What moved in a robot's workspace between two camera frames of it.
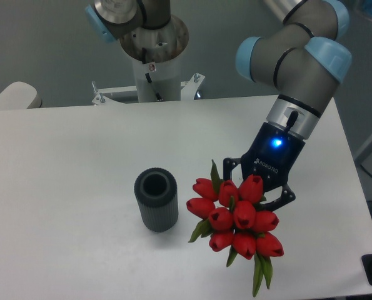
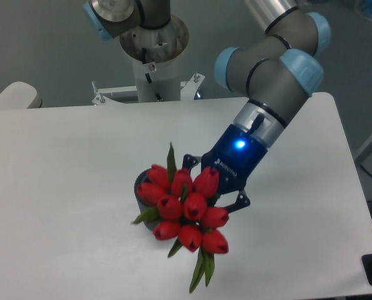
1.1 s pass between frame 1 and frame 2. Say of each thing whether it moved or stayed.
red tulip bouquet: moved
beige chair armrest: stayed
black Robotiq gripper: moved
